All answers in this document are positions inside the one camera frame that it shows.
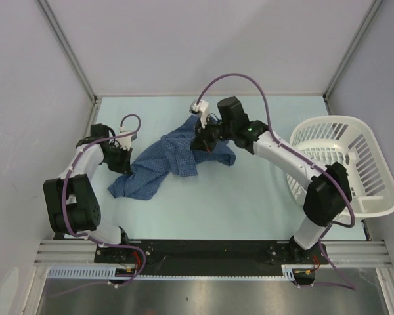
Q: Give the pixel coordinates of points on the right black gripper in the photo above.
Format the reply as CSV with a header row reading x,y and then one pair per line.
x,y
202,141

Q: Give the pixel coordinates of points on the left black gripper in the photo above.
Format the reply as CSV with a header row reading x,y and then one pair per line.
x,y
125,167

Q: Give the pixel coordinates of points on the blue checkered long sleeve shirt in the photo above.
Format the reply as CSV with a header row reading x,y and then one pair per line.
x,y
170,154

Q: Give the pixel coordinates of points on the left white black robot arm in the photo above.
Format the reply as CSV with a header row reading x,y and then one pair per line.
x,y
72,205

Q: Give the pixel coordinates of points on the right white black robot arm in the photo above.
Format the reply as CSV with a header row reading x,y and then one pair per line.
x,y
327,187

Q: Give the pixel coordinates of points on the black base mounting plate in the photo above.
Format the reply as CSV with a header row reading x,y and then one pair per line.
x,y
217,258

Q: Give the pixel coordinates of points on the white plastic laundry basket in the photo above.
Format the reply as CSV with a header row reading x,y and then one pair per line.
x,y
350,142

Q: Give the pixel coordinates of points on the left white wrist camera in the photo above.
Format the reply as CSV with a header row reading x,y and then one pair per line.
x,y
125,138

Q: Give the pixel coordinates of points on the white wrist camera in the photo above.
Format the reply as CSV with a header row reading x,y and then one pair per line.
x,y
125,138
200,109

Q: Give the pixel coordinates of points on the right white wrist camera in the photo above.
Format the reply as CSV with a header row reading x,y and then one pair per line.
x,y
200,109

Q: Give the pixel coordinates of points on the aluminium front rail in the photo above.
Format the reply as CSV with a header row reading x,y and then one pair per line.
x,y
345,254

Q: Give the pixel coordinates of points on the white slotted cable duct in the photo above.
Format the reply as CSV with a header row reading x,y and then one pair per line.
x,y
115,274

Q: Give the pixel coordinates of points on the left aluminium frame post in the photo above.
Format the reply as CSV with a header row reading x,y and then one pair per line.
x,y
66,47

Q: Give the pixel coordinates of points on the aluminium frame post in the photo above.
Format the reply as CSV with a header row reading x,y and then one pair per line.
x,y
362,30
66,47

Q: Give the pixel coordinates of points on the right aluminium frame post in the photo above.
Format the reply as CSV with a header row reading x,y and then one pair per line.
x,y
362,30

